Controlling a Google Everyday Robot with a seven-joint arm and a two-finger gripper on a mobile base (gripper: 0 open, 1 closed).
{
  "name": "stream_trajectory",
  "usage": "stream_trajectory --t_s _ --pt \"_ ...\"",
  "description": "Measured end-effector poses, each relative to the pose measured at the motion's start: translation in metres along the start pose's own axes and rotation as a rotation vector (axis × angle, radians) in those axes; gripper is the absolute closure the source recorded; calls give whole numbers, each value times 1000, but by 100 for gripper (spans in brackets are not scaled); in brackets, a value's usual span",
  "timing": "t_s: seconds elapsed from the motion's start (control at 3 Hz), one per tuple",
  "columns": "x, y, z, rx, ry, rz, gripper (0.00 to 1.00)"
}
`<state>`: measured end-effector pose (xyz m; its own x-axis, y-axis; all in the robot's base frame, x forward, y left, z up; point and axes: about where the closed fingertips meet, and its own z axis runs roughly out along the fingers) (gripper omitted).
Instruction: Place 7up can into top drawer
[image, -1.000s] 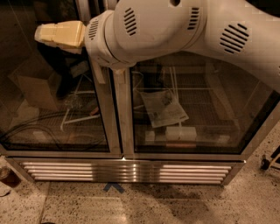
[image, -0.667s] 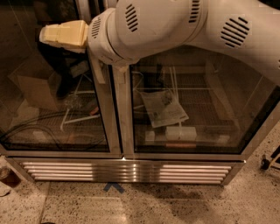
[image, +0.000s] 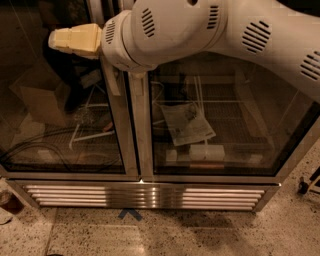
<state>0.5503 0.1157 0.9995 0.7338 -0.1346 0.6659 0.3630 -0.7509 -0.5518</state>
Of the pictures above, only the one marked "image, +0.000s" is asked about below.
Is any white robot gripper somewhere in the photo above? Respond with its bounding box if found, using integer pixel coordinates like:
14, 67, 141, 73
48, 10, 149, 73

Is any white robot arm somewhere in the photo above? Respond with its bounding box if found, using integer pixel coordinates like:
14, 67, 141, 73
48, 0, 320, 102

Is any paper manual inside fridge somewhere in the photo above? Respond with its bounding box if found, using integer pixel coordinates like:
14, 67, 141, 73
160, 102, 216, 146

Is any small white block inside fridge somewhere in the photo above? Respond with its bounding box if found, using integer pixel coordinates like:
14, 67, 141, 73
166, 149, 177, 162

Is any stainless glass door refrigerator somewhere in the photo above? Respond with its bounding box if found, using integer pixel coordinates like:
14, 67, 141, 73
0, 0, 320, 212

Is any blue tape floor marker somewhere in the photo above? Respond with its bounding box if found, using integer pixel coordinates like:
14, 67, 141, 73
118, 208, 142, 221

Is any brown object at left edge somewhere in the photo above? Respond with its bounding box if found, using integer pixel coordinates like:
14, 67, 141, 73
0, 190, 24, 214

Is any black caster wheel cart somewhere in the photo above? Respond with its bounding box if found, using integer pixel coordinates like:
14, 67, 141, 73
298, 166, 320, 195

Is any left fridge door handle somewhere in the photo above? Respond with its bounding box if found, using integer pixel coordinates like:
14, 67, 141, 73
87, 0, 121, 96

